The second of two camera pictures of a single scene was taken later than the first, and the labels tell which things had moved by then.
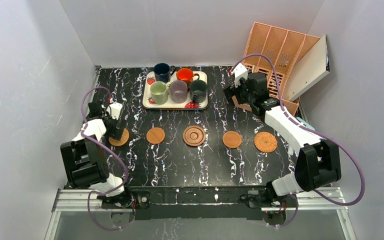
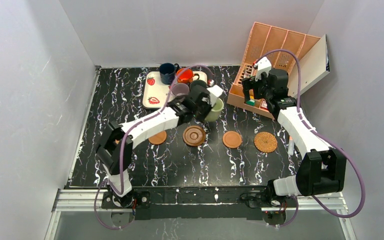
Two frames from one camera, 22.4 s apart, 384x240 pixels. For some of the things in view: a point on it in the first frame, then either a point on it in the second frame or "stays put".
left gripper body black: (117, 131) → (208, 108)
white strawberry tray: (148, 78) stays put
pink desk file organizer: (279, 54) stays put
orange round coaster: (232, 139) stays put
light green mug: (159, 92) → (215, 113)
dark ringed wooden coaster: (194, 135) stays put
